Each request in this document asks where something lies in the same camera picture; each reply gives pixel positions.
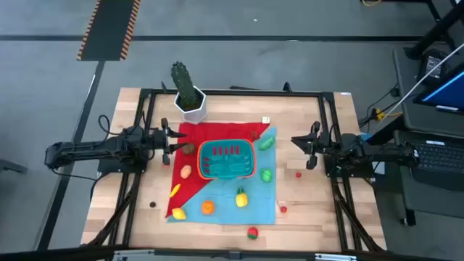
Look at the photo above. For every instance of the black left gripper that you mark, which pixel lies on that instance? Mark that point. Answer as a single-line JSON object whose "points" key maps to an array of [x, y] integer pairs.
{"points": [[159, 141]]}

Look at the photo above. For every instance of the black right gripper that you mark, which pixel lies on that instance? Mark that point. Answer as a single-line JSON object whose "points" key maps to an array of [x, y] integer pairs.
{"points": [[322, 143]]}

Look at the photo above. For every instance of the brown toy kiwi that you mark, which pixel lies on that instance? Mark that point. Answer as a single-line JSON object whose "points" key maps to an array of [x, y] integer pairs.
{"points": [[188, 149]]}

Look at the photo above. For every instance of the tan toy potato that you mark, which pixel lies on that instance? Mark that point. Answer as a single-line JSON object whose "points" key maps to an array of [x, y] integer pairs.
{"points": [[185, 172]]}

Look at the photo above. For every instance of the green toy cucumber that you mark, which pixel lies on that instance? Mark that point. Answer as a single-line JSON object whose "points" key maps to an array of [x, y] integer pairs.
{"points": [[267, 143]]}

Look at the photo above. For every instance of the yellow toy banana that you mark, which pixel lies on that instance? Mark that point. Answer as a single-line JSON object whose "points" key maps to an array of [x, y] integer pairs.
{"points": [[175, 190]]}

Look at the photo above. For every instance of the green toy pepper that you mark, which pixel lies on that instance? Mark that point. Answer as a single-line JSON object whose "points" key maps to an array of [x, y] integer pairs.
{"points": [[266, 175]]}

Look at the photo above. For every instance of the red toy cherry with stem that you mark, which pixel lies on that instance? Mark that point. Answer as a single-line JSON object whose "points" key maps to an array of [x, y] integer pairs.
{"points": [[283, 209]]}

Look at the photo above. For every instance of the yellow toy lemon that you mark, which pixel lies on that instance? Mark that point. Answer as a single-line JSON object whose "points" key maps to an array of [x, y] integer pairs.
{"points": [[241, 200], [179, 214]]}

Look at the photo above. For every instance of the orange toy pumpkin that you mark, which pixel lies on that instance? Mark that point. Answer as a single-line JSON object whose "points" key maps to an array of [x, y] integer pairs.
{"points": [[208, 207]]}

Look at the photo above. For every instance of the large red toy strawberry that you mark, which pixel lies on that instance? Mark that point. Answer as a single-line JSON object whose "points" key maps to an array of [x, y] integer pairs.
{"points": [[252, 233]]}

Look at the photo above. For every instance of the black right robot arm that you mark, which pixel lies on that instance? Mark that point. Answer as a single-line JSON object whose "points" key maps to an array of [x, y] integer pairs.
{"points": [[380, 152]]}

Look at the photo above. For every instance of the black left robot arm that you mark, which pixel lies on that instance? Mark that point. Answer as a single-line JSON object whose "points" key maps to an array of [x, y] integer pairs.
{"points": [[90, 148]]}

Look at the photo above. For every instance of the red cloth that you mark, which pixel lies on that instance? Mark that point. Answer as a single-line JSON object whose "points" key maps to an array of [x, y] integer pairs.
{"points": [[192, 130]]}

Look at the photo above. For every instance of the white faceted plant pot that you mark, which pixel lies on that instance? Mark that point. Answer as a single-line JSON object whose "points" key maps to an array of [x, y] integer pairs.
{"points": [[194, 116]]}

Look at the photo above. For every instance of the yellow plug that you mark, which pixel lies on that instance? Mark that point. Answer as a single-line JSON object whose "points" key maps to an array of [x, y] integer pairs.
{"points": [[379, 115]]}

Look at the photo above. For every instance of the light blue cloth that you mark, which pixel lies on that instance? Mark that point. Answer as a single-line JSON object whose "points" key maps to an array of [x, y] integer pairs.
{"points": [[235, 215]]}

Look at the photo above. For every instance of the dark grey side table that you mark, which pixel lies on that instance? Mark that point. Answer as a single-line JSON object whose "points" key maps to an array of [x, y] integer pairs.
{"points": [[417, 203]]}

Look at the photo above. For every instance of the black mat with hazard stripes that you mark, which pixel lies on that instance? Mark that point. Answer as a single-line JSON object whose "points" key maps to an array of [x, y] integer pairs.
{"points": [[108, 32]]}

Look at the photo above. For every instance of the black metal crossbar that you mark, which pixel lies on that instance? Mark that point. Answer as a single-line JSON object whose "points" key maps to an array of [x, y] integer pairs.
{"points": [[235, 255]]}

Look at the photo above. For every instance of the black laptop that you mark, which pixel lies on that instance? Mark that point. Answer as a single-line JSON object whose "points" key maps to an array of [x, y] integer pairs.
{"points": [[438, 156]]}

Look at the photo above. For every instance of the black power adapter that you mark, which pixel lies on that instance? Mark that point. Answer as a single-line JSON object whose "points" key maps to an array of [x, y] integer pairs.
{"points": [[431, 65]]}

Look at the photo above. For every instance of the monitor with blue screen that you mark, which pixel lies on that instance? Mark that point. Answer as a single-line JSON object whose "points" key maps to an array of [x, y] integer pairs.
{"points": [[449, 92]]}

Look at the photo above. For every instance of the grey furniture leg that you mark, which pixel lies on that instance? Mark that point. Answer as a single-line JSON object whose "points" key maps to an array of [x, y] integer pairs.
{"points": [[11, 166]]}

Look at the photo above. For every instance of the black stand leg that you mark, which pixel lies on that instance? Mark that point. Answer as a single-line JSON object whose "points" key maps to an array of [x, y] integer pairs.
{"points": [[435, 32]]}

